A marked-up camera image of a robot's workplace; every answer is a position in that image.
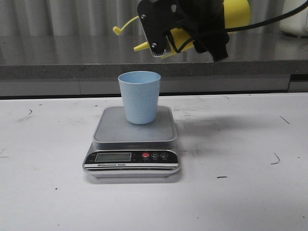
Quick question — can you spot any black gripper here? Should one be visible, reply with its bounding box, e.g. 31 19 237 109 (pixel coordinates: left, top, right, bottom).
137 0 229 62

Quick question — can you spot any silver electronic kitchen scale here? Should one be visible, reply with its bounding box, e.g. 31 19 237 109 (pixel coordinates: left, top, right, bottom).
83 106 180 178

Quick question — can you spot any white appliance in background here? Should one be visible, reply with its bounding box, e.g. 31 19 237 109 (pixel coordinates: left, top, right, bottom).
279 0 308 37

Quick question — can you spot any grey stone counter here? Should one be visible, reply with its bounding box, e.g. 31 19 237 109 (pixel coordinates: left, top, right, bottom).
0 33 308 98

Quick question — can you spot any light blue plastic cup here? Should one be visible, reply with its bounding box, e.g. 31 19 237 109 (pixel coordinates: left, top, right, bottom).
118 71 161 124

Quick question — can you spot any yellow squeeze bottle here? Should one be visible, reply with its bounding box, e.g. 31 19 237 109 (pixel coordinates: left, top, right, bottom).
113 0 251 53

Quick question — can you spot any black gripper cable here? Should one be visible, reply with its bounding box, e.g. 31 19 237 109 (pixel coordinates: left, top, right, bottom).
166 0 308 54

